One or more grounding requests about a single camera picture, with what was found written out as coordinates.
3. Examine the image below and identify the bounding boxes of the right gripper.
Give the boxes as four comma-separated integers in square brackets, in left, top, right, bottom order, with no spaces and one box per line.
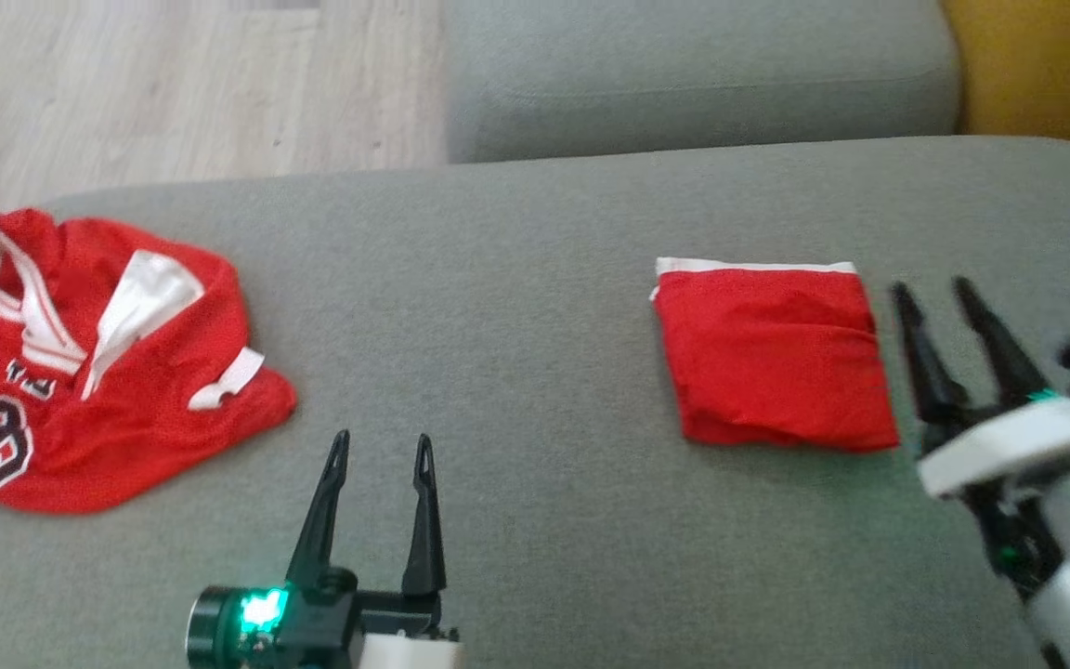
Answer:
[890,275,1070,597]

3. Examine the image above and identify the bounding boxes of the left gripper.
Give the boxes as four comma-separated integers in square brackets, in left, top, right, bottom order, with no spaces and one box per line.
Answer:
[186,429,462,669]

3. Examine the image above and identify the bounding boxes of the red mesh basketball shorts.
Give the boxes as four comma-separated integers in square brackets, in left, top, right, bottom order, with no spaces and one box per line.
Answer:
[650,257,901,454]

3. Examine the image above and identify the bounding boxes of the red basketball jersey number 23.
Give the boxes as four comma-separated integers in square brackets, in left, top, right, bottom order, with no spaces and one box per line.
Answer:
[0,208,298,515]

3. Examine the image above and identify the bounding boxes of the large grey sofa seat cushion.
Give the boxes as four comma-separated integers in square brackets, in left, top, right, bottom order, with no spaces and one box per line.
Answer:
[0,136,1070,669]

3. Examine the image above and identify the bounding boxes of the yellow sofa backrest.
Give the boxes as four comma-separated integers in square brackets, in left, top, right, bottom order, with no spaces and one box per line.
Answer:
[939,0,1070,161]

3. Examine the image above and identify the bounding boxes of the small grey sofa seat cushion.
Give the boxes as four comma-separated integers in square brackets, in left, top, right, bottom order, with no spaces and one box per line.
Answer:
[445,0,963,165]

